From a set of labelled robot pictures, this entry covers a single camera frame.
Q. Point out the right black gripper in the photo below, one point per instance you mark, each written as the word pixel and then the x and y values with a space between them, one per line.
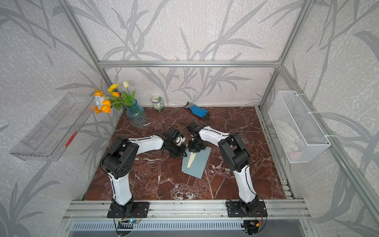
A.
pixel 192 150

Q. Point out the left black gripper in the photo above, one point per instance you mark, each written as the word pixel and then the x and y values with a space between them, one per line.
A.
pixel 180 152

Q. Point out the cream letter paper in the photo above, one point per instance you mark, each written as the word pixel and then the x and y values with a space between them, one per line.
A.
pixel 191 159

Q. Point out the light blue envelope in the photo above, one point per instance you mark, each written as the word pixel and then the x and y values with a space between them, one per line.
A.
pixel 198 166

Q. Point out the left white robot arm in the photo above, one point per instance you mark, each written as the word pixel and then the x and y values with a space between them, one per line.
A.
pixel 119 160

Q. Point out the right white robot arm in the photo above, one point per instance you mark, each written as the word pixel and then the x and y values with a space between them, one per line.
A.
pixel 235 155

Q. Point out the blue grey work glove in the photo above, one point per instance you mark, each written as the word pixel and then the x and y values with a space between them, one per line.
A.
pixel 200 112

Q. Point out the small green white can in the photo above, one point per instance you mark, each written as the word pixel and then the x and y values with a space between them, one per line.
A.
pixel 157 103

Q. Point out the glass vase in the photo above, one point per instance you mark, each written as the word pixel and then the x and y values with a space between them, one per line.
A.
pixel 136 114

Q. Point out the orange yellow artificial flowers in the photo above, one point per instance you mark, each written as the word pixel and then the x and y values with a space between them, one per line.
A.
pixel 114 99

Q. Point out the white cloth in basket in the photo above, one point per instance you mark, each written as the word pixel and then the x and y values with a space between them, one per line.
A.
pixel 292 143

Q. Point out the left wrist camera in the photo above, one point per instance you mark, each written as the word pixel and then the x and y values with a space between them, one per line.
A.
pixel 173 133

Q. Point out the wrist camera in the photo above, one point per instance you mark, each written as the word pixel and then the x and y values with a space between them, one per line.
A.
pixel 192 128
pixel 173 133

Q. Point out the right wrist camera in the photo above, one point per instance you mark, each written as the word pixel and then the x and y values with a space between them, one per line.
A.
pixel 192 128

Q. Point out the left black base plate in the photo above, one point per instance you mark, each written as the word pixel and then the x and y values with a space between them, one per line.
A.
pixel 130 210

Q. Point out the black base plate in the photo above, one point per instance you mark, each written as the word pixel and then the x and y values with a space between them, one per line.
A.
pixel 130 210
pixel 256 208

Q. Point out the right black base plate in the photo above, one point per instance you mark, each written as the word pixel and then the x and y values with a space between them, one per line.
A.
pixel 256 208

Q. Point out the left circuit board with wires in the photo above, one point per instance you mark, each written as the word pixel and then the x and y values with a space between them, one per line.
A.
pixel 125 223

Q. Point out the circuit board with wires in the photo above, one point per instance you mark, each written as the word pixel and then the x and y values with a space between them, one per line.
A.
pixel 253 227
pixel 125 223

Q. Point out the right circuit board with wires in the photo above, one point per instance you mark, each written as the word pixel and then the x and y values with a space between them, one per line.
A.
pixel 253 227

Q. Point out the white wire mesh basket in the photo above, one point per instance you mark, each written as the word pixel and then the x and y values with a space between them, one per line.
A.
pixel 288 106

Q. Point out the aluminium front rail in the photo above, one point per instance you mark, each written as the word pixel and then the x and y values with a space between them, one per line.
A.
pixel 187 210

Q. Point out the clear plastic wall shelf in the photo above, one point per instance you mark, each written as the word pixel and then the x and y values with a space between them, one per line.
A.
pixel 49 139

